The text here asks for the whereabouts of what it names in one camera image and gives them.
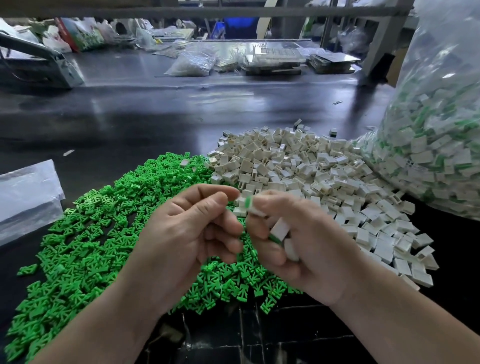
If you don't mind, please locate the person's left hand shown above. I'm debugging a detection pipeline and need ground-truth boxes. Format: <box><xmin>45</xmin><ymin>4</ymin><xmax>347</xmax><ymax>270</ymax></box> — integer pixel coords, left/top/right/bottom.
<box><xmin>116</xmin><ymin>183</ymin><xmax>245</xmax><ymax>320</ymax></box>

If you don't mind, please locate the person's right hand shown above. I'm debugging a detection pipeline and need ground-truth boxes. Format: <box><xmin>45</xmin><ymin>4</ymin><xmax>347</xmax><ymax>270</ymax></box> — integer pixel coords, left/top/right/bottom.
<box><xmin>246</xmin><ymin>189</ymin><xmax>369</xmax><ymax>307</ymax></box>

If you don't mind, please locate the small white plastic part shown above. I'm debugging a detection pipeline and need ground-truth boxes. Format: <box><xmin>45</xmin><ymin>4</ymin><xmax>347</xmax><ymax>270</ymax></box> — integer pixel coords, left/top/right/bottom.
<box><xmin>283</xmin><ymin>237</ymin><xmax>300</xmax><ymax>263</ymax></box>

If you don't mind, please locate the green and white assembled part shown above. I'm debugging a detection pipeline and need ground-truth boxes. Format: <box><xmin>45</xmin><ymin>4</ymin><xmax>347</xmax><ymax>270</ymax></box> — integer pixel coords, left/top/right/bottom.
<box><xmin>244</xmin><ymin>196</ymin><xmax>267</xmax><ymax>219</ymax></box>
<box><xmin>269</xmin><ymin>217</ymin><xmax>291</xmax><ymax>245</ymax></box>

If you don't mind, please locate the pile of white plastic caps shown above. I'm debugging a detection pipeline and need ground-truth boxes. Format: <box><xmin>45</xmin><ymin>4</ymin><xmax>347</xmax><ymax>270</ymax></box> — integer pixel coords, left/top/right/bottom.
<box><xmin>206</xmin><ymin>123</ymin><xmax>440</xmax><ymax>291</ymax></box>

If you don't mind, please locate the pile of green plastic clips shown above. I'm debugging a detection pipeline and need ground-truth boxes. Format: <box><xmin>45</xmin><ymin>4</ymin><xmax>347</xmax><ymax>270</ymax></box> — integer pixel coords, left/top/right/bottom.
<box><xmin>3</xmin><ymin>152</ymin><xmax>301</xmax><ymax>363</ymax></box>

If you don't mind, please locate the clear plastic bag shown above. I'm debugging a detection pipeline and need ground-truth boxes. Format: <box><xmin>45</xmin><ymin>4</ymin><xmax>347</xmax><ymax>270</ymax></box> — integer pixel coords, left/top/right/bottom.
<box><xmin>354</xmin><ymin>0</ymin><xmax>480</xmax><ymax>221</ymax></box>

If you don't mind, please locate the person's right forearm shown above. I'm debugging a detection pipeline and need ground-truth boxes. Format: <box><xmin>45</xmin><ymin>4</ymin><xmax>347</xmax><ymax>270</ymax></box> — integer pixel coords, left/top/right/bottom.
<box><xmin>336</xmin><ymin>262</ymin><xmax>480</xmax><ymax>364</ymax></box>

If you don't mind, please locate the person's left forearm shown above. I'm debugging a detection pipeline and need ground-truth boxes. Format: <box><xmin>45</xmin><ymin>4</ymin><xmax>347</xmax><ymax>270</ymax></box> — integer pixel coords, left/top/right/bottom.
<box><xmin>30</xmin><ymin>285</ymin><xmax>159</xmax><ymax>364</ymax></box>

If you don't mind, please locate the small clear bag of parts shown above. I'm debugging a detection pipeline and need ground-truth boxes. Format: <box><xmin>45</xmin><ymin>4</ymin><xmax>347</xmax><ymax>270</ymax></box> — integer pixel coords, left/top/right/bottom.
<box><xmin>165</xmin><ymin>49</ymin><xmax>218</xmax><ymax>78</ymax></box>

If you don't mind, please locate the stack of clear flat bags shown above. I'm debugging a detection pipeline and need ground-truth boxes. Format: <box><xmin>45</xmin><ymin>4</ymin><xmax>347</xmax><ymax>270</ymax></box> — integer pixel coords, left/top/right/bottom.
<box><xmin>0</xmin><ymin>159</ymin><xmax>66</xmax><ymax>246</ymax></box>

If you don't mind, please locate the dark flat tray stack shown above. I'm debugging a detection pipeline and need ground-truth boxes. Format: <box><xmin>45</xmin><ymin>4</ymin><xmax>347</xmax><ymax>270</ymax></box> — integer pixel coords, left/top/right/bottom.
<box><xmin>308</xmin><ymin>51</ymin><xmax>361</xmax><ymax>75</ymax></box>

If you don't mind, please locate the blue crate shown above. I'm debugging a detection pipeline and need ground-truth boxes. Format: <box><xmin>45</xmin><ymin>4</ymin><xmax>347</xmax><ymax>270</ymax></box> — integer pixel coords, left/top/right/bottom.
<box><xmin>216</xmin><ymin>18</ymin><xmax>261</xmax><ymax>40</ymax></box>

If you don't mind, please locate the grey heat sealer machine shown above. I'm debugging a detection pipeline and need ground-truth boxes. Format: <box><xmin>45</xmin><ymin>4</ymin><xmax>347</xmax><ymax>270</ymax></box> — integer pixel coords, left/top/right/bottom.
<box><xmin>0</xmin><ymin>31</ymin><xmax>86</xmax><ymax>90</ymax></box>

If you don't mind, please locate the grey metal horizontal bar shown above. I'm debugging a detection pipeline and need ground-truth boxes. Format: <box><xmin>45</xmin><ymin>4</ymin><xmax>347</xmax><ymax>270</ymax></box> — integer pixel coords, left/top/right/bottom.
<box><xmin>0</xmin><ymin>4</ymin><xmax>414</xmax><ymax>19</ymax></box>

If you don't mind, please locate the grey metal slanted post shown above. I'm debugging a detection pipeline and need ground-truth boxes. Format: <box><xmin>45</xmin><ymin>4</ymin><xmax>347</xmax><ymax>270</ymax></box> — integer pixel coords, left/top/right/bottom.
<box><xmin>360</xmin><ymin>0</ymin><xmax>415</xmax><ymax>82</ymax></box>

